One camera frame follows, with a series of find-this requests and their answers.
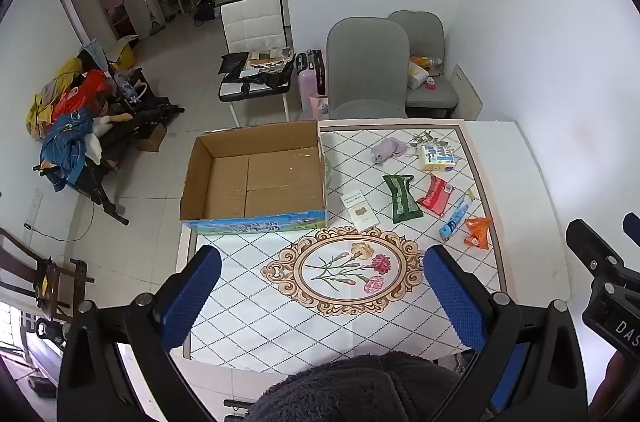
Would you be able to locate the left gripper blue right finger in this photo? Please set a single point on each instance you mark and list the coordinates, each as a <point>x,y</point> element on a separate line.
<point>462,296</point>

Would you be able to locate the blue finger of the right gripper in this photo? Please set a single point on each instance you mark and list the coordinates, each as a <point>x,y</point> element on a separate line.
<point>631,227</point>
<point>590,248</point>

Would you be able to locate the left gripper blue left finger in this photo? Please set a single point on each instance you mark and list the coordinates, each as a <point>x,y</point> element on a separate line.
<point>183,295</point>

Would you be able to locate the blue tube packet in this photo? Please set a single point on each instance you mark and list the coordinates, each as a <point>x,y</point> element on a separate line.
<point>456,218</point>

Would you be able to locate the orange snack packet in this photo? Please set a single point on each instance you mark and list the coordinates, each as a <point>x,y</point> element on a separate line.
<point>478,232</point>

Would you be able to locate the red snack packet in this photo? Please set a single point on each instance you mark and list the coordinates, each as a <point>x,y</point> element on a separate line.
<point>437,196</point>

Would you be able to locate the green snack packet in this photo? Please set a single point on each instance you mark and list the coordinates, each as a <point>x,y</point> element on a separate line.
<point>404,207</point>

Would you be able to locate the white booklet box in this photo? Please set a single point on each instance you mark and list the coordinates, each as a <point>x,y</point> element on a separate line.
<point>359,211</point>

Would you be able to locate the blue yellow tissue pack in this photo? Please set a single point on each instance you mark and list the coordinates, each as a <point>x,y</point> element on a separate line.
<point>435,157</point>

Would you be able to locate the purple plush toy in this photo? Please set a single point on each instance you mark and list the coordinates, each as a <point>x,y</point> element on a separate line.
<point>389,147</point>

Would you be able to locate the black fuzzy sleeve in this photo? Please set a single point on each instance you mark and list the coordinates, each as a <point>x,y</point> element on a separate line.
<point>395,386</point>

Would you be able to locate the dark wooden chair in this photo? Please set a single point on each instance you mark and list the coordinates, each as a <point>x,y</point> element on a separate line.
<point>44,279</point>

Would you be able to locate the patterned table mat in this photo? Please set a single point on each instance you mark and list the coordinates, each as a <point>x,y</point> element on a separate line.
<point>290,300</point>

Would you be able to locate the open cardboard box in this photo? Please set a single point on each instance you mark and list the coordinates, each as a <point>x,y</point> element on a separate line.
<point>256,180</point>

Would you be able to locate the small brown cardboard box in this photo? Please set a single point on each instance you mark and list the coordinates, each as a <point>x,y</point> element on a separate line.
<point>150,138</point>

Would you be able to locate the rear grey chair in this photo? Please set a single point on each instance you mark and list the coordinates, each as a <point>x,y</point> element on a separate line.
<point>427,47</point>

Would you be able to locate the grey chair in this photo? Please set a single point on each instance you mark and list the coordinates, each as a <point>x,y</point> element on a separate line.
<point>368,63</point>
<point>427,47</point>

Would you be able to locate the pile of clothes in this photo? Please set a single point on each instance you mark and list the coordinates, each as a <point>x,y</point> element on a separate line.
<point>71,120</point>

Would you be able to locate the items on grey chair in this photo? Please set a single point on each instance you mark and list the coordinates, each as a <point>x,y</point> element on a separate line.
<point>423,71</point>

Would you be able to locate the pink suitcase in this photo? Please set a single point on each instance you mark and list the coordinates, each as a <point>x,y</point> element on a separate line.
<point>311,81</point>

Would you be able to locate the items on white chair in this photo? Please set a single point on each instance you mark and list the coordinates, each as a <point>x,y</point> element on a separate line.
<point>245,72</point>

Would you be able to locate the front grey chair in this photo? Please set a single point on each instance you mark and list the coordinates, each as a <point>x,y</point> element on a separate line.
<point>368,63</point>

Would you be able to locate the white chair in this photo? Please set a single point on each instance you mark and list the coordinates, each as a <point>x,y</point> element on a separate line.
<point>254,26</point>

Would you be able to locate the white board against wall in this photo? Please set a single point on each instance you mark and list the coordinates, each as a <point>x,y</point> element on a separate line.
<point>469,104</point>

